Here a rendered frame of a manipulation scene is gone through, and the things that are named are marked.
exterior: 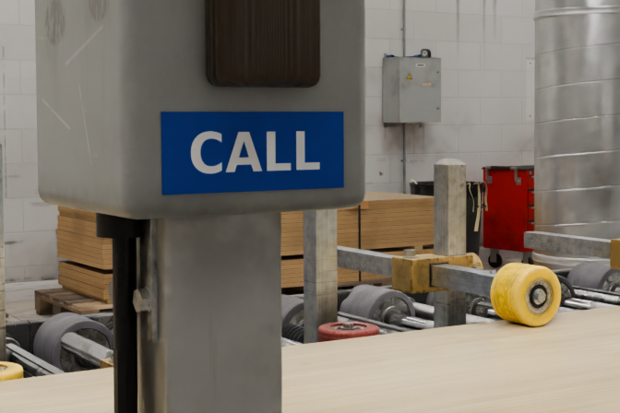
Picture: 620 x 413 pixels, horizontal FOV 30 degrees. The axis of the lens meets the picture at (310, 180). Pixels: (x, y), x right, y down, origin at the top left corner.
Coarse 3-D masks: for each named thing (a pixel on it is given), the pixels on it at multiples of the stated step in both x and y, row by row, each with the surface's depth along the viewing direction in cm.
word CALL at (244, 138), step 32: (192, 128) 28; (224, 128) 29; (256, 128) 29; (288, 128) 30; (320, 128) 30; (192, 160) 28; (224, 160) 29; (256, 160) 29; (288, 160) 30; (320, 160) 30; (192, 192) 28; (224, 192) 29
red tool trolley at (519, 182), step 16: (496, 176) 900; (512, 176) 887; (528, 176) 877; (496, 192) 900; (512, 192) 887; (528, 192) 878; (496, 208) 901; (512, 208) 888; (528, 208) 878; (496, 224) 902; (512, 224) 889; (528, 224) 879; (496, 240) 902; (512, 240) 889; (496, 256) 911; (528, 256) 884
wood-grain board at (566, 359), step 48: (384, 336) 146; (432, 336) 146; (480, 336) 146; (528, 336) 145; (576, 336) 145; (0, 384) 120; (48, 384) 120; (96, 384) 120; (288, 384) 120; (336, 384) 120; (384, 384) 120; (432, 384) 119; (480, 384) 119; (528, 384) 119; (576, 384) 119
